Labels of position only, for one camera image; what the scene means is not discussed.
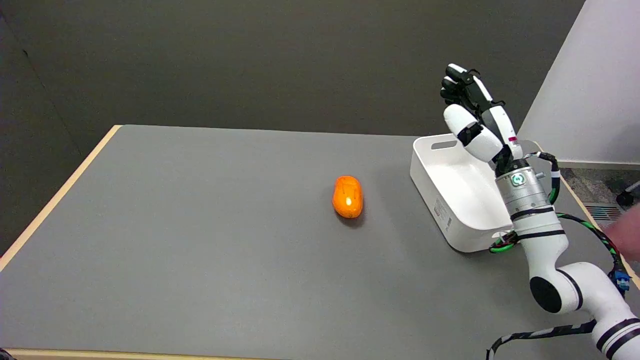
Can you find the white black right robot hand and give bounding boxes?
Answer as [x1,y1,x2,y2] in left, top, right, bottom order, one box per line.
[440,63,524,174]

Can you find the orange mango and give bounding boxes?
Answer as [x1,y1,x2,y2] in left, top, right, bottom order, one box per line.
[332,175,364,220]

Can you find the white plastic bin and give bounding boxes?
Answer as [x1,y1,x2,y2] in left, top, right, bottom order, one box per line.
[410,133,547,253]

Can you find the floor vent grille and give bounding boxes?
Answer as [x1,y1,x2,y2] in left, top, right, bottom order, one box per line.
[584,203,623,222]

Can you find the black chair caster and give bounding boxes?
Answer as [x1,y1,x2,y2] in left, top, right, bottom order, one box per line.
[615,181,640,207]

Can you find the blurred person hand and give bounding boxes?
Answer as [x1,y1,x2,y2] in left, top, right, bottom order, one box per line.
[605,204,640,262]

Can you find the black green wrapped cable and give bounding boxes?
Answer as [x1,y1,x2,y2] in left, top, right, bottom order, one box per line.
[487,151,632,360]

